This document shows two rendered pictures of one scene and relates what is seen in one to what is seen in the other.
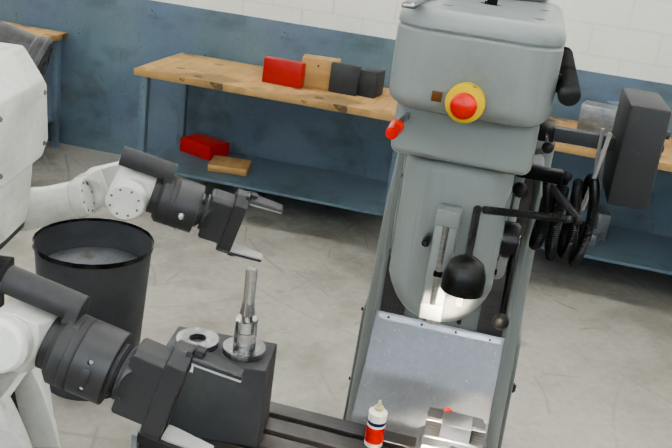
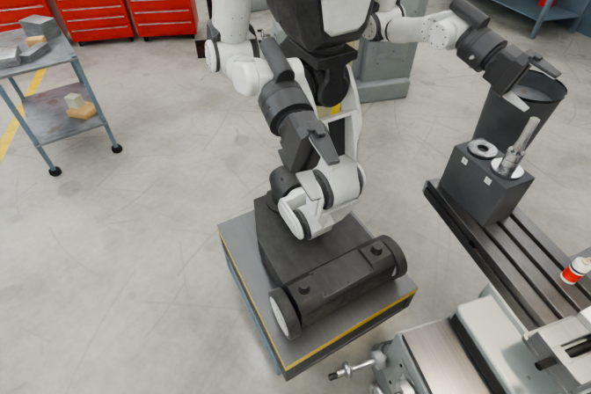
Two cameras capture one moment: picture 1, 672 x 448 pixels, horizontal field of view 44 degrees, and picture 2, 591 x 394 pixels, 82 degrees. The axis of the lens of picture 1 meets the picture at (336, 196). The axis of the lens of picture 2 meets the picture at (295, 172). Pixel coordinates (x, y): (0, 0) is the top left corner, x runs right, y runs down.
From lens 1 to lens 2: 68 cm
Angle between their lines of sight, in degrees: 57
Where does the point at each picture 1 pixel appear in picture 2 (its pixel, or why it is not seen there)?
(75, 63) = not seen: outside the picture
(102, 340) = (280, 98)
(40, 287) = (270, 54)
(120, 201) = (434, 34)
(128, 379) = (284, 128)
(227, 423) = (472, 203)
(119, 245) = (546, 91)
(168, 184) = (474, 31)
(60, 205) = (410, 31)
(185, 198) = (480, 44)
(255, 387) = (496, 194)
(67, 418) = not seen: hidden behind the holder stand
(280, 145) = not seen: outside the picture
